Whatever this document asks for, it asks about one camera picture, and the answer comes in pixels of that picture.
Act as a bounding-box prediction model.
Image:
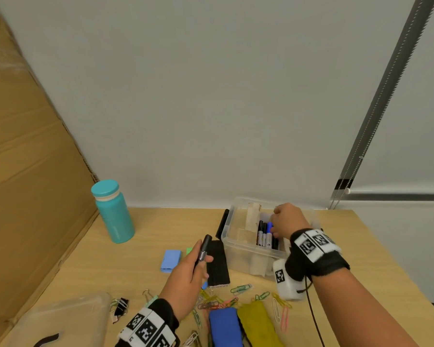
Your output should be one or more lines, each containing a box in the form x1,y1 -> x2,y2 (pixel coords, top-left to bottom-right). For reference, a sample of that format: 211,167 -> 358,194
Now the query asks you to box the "person's left hand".
159,249 -> 215,322

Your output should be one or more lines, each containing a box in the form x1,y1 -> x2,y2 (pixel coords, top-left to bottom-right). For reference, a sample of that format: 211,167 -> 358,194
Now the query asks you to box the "person's right hand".
271,203 -> 312,249

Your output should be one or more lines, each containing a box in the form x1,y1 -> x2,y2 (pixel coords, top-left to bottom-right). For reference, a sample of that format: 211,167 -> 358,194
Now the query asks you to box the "black marker with grey band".
193,234 -> 213,274

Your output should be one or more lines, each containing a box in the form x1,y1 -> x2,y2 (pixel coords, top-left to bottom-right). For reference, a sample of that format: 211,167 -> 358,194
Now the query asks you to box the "person's right forearm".
310,267 -> 421,347

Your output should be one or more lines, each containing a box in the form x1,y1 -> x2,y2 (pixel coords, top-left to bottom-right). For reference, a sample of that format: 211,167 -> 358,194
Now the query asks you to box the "black felt board eraser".
206,240 -> 231,288

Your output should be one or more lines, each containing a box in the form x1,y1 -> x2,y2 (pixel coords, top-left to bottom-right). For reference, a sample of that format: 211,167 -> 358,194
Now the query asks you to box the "pale wooden block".
245,202 -> 263,232

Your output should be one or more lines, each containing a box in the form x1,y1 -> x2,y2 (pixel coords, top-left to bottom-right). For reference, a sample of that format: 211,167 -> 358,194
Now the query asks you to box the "light blue rubber eraser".
161,249 -> 183,274

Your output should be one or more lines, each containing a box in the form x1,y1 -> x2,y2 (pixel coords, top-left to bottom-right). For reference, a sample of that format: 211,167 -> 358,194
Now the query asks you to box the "clear plastic storage box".
221,196 -> 323,277

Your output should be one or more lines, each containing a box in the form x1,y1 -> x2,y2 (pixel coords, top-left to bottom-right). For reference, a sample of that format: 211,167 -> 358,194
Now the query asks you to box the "plain black marker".
217,209 -> 231,240

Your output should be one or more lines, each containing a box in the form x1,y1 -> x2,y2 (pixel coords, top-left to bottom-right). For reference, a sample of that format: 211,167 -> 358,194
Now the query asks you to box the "pile of coloured paper clips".
182,283 -> 294,347

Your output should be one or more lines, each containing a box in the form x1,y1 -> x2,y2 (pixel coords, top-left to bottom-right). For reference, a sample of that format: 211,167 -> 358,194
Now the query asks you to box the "green binder clip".
142,289 -> 159,308

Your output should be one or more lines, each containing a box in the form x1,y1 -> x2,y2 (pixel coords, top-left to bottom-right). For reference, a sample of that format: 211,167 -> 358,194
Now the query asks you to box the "blue felt board eraser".
208,307 -> 244,347

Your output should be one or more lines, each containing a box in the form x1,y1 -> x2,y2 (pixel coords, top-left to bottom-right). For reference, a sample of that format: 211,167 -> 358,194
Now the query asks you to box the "yellow felt board eraser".
237,302 -> 285,347

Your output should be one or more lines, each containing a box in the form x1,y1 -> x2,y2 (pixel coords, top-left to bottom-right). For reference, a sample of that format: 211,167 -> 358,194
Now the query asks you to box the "black binder clip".
110,298 -> 130,324

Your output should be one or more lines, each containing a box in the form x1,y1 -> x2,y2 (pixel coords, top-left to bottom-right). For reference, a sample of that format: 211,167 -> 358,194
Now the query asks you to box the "teal water bottle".
91,179 -> 136,245

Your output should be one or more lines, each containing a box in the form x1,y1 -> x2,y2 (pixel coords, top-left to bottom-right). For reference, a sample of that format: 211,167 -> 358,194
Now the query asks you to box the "clear plastic box lid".
10,292 -> 113,347

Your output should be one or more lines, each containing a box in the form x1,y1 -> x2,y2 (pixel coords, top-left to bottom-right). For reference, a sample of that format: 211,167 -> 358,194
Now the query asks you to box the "large brown cardboard box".
0,0 -> 100,347

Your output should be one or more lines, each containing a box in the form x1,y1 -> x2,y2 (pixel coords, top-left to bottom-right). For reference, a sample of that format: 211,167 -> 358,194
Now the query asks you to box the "black wrist strap with tags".
115,298 -> 182,347
285,228 -> 351,283

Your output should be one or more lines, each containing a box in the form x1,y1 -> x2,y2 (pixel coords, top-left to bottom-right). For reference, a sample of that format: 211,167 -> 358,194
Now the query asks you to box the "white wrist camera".
273,258 -> 308,301

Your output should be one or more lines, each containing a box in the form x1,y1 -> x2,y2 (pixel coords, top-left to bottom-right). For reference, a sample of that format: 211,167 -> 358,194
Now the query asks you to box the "thin black cable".
305,277 -> 326,347

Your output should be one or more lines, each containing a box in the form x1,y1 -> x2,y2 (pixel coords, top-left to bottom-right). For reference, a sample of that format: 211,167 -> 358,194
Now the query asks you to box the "grey blind bottom rail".
336,179 -> 434,202

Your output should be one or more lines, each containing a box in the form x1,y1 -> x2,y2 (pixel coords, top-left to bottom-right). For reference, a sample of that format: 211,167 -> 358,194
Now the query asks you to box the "beaded blind chain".
327,0 -> 434,210

